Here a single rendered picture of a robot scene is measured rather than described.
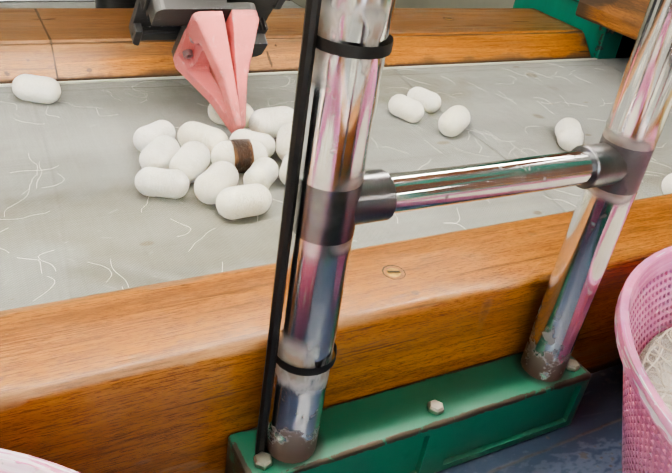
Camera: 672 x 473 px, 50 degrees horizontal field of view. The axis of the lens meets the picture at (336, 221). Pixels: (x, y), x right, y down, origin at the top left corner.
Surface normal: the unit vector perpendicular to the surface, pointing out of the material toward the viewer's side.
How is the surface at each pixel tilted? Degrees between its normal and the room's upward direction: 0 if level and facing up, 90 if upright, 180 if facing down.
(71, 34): 0
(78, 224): 0
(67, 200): 0
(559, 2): 89
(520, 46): 45
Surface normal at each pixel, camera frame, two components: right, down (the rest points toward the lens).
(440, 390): 0.14, -0.85
